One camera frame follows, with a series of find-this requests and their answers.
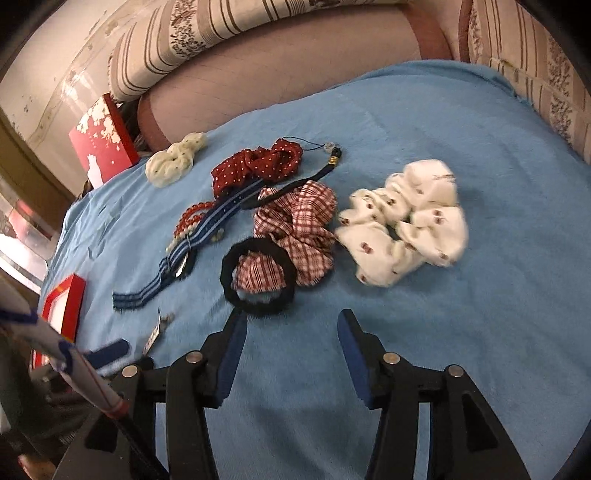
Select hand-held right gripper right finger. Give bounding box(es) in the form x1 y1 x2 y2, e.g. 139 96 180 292
336 308 532 480

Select red polka dot scrunchie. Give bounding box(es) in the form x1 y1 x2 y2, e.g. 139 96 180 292
211 138 304 197

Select cream scrunchie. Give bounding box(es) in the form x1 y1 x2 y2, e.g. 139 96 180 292
145 132 208 188

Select red bead bracelet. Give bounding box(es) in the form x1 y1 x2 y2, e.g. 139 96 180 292
173 200 218 238

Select red tray box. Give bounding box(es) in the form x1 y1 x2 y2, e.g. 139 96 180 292
30 273 87 370

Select watch with blue striped strap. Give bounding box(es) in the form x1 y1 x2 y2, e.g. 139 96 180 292
112 180 269 315

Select black lanyard with charm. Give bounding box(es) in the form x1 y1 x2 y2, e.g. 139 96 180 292
240 136 345 210

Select red box lid white flowers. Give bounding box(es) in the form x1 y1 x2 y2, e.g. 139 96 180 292
68 93 140 189

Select black wavy hair tie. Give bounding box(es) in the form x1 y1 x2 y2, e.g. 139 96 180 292
221 237 297 317

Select pink bolster cushion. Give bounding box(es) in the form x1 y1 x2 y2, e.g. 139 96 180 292
136 2 455 153

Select white rod with red band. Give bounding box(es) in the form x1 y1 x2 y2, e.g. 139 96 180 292
0 277 160 480

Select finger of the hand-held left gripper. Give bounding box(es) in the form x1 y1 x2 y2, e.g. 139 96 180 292
84 338 131 371

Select wooden door frame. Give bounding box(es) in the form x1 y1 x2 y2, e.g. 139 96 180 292
0 108 77 208

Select long striped floral cushion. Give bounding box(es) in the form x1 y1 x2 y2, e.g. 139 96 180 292
108 0 411 104

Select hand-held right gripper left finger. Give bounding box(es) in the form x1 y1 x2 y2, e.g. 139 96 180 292
55 308 250 480

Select blue blanket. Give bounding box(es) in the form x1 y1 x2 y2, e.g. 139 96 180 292
41 62 591 480

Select white printed scrunchie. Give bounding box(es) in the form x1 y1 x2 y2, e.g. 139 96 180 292
335 159 469 288

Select red plaid scrunchie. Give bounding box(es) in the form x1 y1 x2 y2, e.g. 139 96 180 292
233 181 338 292

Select metal hair clip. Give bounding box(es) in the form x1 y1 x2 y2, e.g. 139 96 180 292
143 311 175 356

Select patterned glass window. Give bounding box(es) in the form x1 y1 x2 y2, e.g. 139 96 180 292
0 180 65 282

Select pearl bracelet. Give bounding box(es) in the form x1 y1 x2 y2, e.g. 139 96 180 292
165 231 195 252

